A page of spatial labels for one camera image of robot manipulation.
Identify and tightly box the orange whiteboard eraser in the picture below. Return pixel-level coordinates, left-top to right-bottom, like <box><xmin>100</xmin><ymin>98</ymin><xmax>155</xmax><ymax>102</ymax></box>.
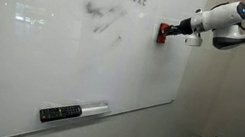
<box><xmin>155</xmin><ymin>21</ymin><xmax>172</xmax><ymax>46</ymax></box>

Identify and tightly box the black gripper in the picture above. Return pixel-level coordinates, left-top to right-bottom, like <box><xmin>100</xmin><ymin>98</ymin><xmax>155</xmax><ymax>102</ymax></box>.
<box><xmin>164</xmin><ymin>13</ymin><xmax>196</xmax><ymax>42</ymax></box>

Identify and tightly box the white wall whiteboard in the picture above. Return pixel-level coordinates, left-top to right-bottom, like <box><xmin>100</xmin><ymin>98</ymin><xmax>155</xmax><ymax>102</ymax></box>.
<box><xmin>0</xmin><ymin>0</ymin><xmax>210</xmax><ymax>137</ymax></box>

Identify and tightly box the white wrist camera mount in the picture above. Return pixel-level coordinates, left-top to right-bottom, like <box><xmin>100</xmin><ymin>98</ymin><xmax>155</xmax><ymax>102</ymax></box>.
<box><xmin>184</xmin><ymin>31</ymin><xmax>205</xmax><ymax>49</ymax></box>

